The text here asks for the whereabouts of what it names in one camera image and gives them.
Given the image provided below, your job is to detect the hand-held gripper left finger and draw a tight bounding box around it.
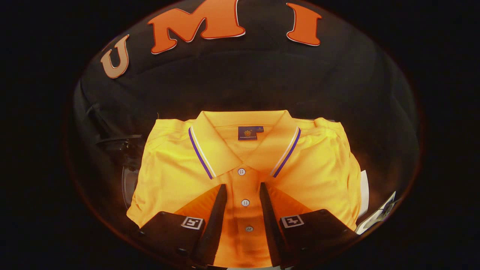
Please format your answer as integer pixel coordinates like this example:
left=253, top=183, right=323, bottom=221
left=136, top=183, right=228, bottom=267

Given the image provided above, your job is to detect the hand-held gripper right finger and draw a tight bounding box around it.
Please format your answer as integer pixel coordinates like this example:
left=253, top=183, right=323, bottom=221
left=259, top=182, right=360, bottom=268

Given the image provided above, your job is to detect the yellow polo shirt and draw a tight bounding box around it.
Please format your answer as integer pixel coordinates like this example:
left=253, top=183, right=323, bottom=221
left=126, top=110, right=362, bottom=269

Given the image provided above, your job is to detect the white paper sheet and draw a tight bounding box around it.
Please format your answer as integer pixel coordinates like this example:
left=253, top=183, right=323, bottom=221
left=358, top=170, right=370, bottom=219

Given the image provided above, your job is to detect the white device with cable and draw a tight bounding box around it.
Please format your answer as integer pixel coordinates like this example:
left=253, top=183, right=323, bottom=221
left=355, top=191, right=397, bottom=235

